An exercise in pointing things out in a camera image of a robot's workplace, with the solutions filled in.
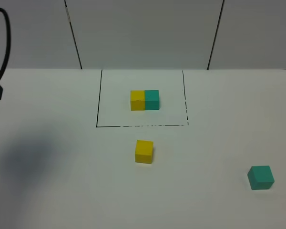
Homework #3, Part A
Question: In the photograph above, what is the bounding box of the template yellow cube block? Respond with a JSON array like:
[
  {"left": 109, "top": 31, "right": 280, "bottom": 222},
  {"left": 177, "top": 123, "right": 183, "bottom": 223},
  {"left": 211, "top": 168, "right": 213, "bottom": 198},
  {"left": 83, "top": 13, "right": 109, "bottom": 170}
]
[{"left": 130, "top": 90, "right": 145, "bottom": 111}]

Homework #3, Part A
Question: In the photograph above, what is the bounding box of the template teal cube block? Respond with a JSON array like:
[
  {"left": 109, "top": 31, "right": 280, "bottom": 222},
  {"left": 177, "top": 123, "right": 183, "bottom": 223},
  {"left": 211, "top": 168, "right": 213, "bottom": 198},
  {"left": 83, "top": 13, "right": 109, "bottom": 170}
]
[{"left": 145, "top": 90, "right": 160, "bottom": 110}]

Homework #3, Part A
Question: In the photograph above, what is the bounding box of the black left camera cable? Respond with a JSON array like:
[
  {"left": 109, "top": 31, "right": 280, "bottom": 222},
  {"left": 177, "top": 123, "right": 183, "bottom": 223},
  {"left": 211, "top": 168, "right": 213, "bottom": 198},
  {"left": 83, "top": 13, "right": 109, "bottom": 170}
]
[{"left": 0, "top": 6, "right": 12, "bottom": 96}]

